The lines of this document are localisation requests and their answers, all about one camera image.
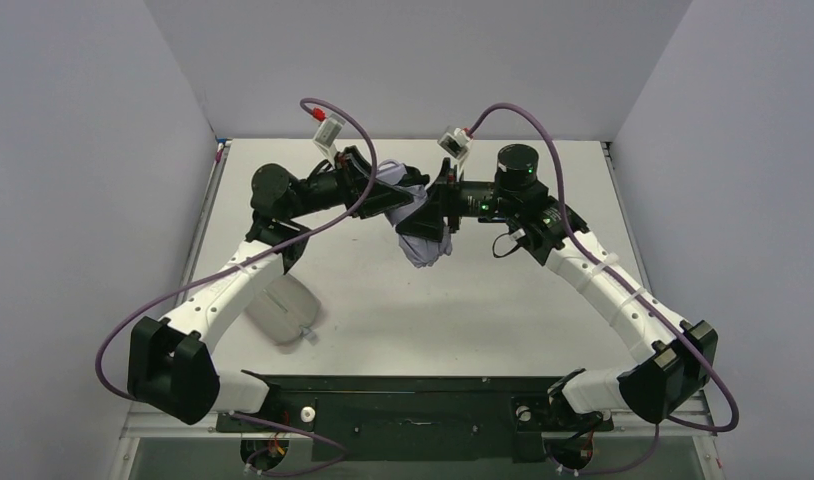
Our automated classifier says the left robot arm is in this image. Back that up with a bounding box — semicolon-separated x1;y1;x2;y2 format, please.
126;147;427;425

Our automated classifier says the lavender folding umbrella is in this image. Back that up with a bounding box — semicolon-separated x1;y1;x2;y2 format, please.
377;159;453;268

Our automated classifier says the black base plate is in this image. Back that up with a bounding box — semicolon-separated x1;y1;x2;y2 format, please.
148;372;683;464

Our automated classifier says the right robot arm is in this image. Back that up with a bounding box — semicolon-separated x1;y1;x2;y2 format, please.
395;144;718;426

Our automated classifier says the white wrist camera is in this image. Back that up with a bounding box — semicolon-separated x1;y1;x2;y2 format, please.
437;126;472;164
312;111;346;161

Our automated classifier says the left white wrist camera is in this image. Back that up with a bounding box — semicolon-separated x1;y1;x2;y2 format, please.
312;111;346;161

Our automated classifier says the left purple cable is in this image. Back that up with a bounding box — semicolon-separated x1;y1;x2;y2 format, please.
94;97;382;478

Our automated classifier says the purple cable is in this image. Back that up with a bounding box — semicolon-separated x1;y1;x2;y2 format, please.
94;97;382;478
469;101;741;477

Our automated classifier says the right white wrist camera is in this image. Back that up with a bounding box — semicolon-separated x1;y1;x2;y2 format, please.
437;126;472;164

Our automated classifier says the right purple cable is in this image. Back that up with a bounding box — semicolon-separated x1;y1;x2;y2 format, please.
469;101;741;477

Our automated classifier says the pink umbrella case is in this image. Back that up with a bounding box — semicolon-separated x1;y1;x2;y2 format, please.
245;274;321;345

